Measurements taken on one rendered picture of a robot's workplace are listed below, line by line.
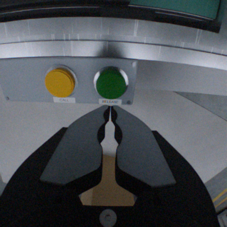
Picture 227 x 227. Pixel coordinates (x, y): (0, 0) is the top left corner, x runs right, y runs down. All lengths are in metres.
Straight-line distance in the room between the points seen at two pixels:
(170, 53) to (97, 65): 0.10
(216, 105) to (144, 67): 1.50
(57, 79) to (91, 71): 0.05
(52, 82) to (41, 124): 0.23
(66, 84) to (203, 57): 0.19
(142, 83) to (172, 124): 0.15
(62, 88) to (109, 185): 0.28
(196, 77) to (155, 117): 0.14
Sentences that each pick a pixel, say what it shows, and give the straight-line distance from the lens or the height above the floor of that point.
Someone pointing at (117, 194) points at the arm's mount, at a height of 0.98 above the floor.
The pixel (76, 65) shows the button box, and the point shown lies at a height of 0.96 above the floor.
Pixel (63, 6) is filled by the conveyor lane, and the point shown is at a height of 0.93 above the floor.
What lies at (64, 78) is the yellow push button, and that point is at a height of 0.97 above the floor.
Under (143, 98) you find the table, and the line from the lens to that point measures 0.31.
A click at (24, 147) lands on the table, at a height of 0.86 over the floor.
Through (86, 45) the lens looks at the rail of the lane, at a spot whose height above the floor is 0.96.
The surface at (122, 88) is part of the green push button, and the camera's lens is 0.17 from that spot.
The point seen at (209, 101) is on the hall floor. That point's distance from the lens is 1.64.
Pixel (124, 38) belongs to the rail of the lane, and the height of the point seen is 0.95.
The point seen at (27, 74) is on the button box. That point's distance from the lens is 0.22.
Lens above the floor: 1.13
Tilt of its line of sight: 57 degrees down
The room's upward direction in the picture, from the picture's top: 179 degrees clockwise
